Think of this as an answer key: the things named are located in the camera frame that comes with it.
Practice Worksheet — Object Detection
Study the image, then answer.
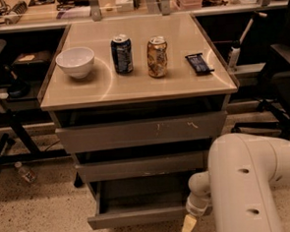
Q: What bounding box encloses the dark blue snack bar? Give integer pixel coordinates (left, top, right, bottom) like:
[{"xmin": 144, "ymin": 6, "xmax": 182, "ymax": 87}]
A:
[{"xmin": 186, "ymin": 53, "xmax": 213, "ymax": 76}]

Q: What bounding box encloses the grey top drawer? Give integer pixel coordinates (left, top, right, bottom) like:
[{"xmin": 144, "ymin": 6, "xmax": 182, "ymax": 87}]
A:
[{"xmin": 55, "ymin": 111, "xmax": 227, "ymax": 153}]

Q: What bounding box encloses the black box under desk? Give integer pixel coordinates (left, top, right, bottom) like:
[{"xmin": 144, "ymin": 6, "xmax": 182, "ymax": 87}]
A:
[{"xmin": 12, "ymin": 50, "xmax": 52, "ymax": 78}]

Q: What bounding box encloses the blue soda can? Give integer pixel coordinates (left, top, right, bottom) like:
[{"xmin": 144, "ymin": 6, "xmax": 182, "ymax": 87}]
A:
[{"xmin": 110, "ymin": 33, "xmax": 134, "ymax": 75}]

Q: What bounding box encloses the grey drawer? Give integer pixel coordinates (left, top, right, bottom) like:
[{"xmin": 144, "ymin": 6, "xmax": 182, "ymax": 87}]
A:
[
  {"xmin": 76, "ymin": 150, "xmax": 207, "ymax": 183},
  {"xmin": 55, "ymin": 111, "xmax": 227, "ymax": 153},
  {"xmin": 84, "ymin": 170, "xmax": 214, "ymax": 232}
]

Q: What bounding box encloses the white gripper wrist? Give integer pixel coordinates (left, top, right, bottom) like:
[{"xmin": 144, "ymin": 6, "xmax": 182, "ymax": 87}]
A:
[{"xmin": 182, "ymin": 195, "xmax": 211, "ymax": 232}]

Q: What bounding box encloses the white bowl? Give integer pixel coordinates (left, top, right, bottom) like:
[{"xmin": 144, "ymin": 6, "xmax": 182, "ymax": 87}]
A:
[{"xmin": 56, "ymin": 47, "xmax": 95, "ymax": 79}]

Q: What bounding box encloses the gold soda can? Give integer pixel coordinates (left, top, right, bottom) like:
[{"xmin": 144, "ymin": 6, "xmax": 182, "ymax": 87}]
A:
[{"xmin": 146, "ymin": 36, "xmax": 167, "ymax": 78}]

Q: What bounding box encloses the grey bottom drawer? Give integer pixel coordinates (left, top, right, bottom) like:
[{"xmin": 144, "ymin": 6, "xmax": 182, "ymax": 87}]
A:
[{"xmin": 84, "ymin": 170, "xmax": 214, "ymax": 232}]

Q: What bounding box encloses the black office chair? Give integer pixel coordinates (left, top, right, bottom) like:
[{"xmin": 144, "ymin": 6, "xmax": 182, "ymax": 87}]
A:
[{"xmin": 231, "ymin": 0, "xmax": 290, "ymax": 140}]

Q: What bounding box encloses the grey middle drawer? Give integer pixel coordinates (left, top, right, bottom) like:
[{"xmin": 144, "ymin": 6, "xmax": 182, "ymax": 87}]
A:
[{"xmin": 76, "ymin": 150, "xmax": 207, "ymax": 183}]

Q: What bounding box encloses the black desk frame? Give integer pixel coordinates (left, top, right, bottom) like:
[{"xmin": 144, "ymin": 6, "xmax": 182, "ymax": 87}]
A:
[{"xmin": 0, "ymin": 39, "xmax": 68, "ymax": 165}]

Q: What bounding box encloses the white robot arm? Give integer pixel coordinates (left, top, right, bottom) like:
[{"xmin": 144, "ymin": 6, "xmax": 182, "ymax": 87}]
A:
[{"xmin": 182, "ymin": 133, "xmax": 290, "ymax": 232}]

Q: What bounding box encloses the plastic water bottle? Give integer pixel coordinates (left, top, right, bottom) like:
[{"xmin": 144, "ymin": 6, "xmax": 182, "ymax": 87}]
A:
[{"xmin": 14, "ymin": 162, "xmax": 36, "ymax": 183}]

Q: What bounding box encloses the grey drawer cabinet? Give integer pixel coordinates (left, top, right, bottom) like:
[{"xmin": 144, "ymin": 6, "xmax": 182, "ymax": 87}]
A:
[{"xmin": 32, "ymin": 9, "xmax": 247, "ymax": 194}]

